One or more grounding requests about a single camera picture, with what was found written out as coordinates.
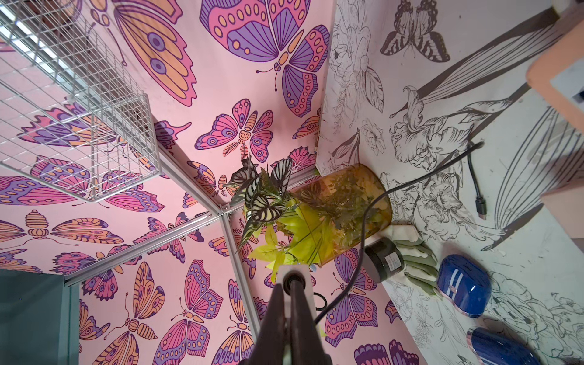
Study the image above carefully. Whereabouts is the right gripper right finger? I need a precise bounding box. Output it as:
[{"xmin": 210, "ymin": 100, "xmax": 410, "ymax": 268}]
[{"xmin": 289, "ymin": 278, "xmax": 332, "ymax": 365}]

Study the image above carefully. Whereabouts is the aluminium cage frame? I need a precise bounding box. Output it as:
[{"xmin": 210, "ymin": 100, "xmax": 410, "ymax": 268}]
[{"xmin": 64, "ymin": 148, "xmax": 260, "ymax": 339}]

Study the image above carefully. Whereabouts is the orange power strip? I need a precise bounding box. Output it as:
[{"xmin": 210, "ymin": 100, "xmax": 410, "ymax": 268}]
[{"xmin": 526, "ymin": 22, "xmax": 583, "ymax": 132}]

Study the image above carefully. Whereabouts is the amber glass vase with plants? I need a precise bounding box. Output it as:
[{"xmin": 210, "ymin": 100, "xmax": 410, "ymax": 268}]
[{"xmin": 228, "ymin": 158, "xmax": 392, "ymax": 272}]

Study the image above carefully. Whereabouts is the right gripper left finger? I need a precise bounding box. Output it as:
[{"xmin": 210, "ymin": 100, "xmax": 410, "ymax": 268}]
[{"xmin": 246, "ymin": 284, "xmax": 286, "ymax": 365}]

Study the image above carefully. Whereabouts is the black USB cable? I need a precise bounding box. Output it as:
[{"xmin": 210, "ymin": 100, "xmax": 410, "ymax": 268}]
[{"xmin": 313, "ymin": 140, "xmax": 488, "ymax": 325}]

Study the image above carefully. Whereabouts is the white wire wall basket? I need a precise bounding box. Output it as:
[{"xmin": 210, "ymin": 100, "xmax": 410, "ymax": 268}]
[{"xmin": 1, "ymin": 1, "xmax": 161, "ymax": 211}]

